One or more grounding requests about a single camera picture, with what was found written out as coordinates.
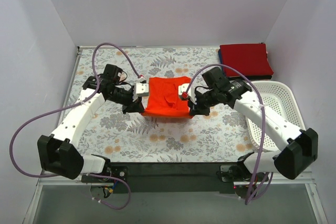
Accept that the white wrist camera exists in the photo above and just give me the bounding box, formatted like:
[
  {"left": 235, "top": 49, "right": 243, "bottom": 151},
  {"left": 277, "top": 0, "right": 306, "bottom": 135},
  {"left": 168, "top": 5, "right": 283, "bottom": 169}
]
[
  {"left": 133, "top": 82, "right": 149, "bottom": 101},
  {"left": 178, "top": 83, "right": 197, "bottom": 104}
]

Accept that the aluminium frame rail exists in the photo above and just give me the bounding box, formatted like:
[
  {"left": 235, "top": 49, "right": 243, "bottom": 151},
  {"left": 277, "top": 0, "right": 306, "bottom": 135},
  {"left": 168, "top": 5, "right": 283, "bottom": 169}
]
[{"left": 24, "top": 163, "right": 328, "bottom": 223}]

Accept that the folded dark red t-shirt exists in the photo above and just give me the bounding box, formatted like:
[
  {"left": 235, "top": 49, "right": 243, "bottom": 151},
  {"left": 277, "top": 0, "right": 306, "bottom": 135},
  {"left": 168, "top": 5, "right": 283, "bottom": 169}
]
[{"left": 219, "top": 43, "right": 274, "bottom": 76}]

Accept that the white perforated plastic basket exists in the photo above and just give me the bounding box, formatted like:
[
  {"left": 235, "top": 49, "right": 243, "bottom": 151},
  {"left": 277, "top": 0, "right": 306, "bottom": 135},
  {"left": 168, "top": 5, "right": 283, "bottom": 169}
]
[{"left": 246, "top": 80, "right": 306, "bottom": 152}]

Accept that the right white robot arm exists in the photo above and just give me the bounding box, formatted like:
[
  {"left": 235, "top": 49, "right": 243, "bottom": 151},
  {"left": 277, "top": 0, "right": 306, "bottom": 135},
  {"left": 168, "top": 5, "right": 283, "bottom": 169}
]
[{"left": 178, "top": 64, "right": 318, "bottom": 181}]

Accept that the folded blue t-shirt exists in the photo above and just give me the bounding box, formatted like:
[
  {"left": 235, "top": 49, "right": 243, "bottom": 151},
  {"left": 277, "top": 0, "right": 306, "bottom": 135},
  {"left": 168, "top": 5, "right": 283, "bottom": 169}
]
[{"left": 218, "top": 49, "right": 226, "bottom": 76}]

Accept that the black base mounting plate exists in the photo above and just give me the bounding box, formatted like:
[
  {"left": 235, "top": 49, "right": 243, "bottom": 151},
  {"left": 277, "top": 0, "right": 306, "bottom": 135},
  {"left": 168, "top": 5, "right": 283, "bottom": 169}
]
[{"left": 81, "top": 162, "right": 264, "bottom": 194}]

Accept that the orange t-shirt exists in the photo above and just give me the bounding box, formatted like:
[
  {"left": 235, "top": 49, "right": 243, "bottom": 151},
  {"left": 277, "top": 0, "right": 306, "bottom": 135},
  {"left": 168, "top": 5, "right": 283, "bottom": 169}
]
[{"left": 142, "top": 76, "right": 192, "bottom": 119}]

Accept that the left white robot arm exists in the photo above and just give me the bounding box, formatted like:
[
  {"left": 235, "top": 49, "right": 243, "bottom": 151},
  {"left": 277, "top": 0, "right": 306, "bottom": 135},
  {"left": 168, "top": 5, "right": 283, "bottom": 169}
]
[{"left": 37, "top": 64, "right": 149, "bottom": 182}]

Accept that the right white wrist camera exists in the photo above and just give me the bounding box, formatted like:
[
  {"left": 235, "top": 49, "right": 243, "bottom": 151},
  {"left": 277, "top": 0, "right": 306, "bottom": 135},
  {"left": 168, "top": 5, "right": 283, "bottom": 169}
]
[{"left": 178, "top": 83, "right": 197, "bottom": 104}]

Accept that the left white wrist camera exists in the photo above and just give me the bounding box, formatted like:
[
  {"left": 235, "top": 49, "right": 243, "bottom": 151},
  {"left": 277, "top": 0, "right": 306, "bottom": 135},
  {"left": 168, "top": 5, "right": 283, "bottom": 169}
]
[{"left": 133, "top": 82, "right": 149, "bottom": 101}]

